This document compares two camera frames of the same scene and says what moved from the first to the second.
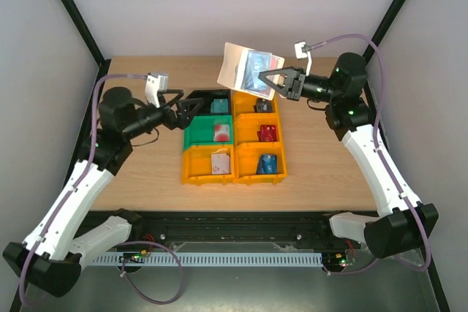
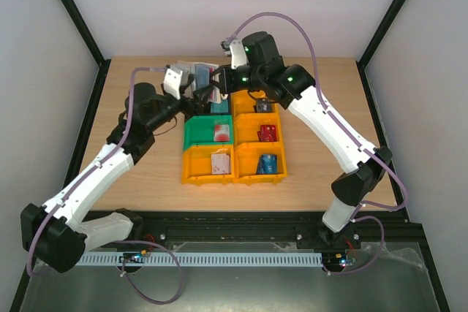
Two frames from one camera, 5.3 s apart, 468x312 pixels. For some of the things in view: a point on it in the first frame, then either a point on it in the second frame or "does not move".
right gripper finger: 292,74 to 219,70
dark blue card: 264,105 does not move
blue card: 268,164 does not move
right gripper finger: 284,90 to 221,88
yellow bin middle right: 246,126 does not move
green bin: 200,129 does not move
